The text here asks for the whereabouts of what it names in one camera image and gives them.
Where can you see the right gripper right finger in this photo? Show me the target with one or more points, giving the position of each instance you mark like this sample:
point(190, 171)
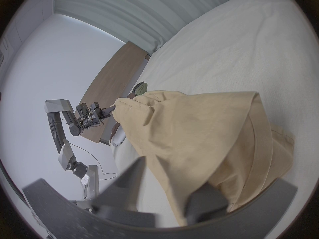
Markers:
point(206, 205)

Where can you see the white garment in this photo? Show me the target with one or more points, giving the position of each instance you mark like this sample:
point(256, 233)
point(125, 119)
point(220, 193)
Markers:
point(119, 138)

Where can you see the bed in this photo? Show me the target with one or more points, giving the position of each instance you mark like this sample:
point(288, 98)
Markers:
point(224, 46)

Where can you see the brown garment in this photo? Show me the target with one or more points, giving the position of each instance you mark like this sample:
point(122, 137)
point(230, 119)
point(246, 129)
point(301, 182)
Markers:
point(115, 132)

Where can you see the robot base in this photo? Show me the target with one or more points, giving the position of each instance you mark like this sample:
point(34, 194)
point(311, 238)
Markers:
point(91, 183)

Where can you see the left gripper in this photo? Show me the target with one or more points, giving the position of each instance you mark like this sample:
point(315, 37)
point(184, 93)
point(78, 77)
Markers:
point(93, 118)

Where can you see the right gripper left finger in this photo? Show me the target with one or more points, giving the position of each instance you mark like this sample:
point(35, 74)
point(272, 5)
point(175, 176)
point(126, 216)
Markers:
point(124, 190)

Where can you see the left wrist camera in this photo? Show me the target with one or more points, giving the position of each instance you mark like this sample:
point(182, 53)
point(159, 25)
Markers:
point(94, 106)

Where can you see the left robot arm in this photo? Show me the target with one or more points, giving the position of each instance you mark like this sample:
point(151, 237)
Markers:
point(56, 131)

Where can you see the pale green curtain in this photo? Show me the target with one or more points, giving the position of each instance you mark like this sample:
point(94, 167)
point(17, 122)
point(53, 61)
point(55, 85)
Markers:
point(124, 11)

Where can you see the green garment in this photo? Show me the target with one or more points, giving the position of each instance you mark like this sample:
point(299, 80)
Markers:
point(141, 88)

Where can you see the tan shorts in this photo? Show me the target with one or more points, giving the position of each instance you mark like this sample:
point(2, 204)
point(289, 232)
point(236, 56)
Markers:
point(199, 138)

